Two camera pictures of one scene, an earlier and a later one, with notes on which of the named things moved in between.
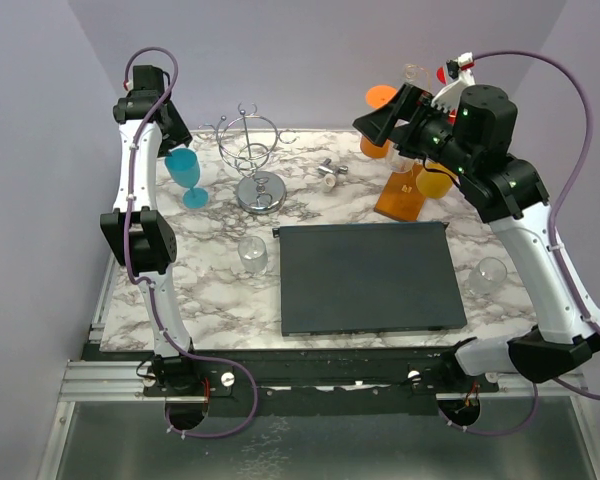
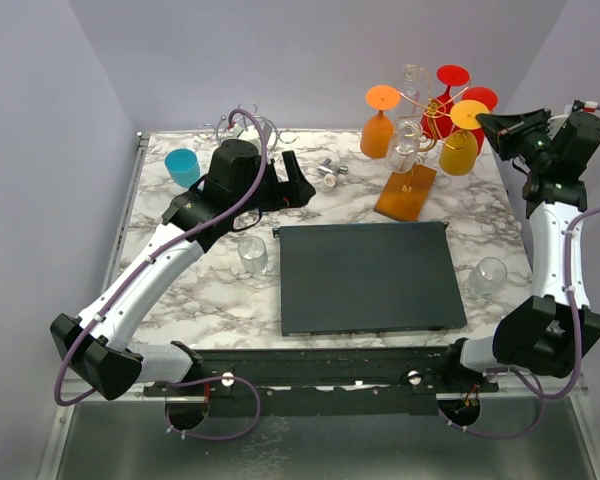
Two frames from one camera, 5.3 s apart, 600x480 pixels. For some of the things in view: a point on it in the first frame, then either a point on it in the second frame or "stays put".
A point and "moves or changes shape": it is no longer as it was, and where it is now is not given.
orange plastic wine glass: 375,97 stays put
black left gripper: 178,136 to 288,194
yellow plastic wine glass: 433,183 moves or changes shape
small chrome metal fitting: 326,168 stays put
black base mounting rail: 279,382 stays put
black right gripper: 379,123 to 506,130
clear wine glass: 488,275 stays put
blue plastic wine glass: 183,168 stays put
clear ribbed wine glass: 253,256 stays put
